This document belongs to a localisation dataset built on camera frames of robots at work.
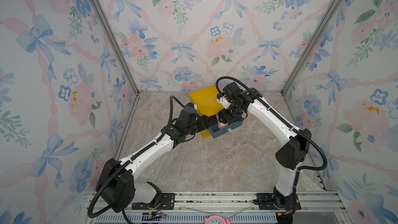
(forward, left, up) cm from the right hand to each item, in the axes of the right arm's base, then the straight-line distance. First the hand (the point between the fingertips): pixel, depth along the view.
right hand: (226, 116), depth 83 cm
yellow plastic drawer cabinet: (+10, +11, +3) cm, 15 cm away
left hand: (-4, +8, +2) cm, 10 cm away
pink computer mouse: (-5, +3, -2) cm, 6 cm away
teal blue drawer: (-11, +6, +2) cm, 12 cm away
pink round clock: (-44, +6, -16) cm, 47 cm away
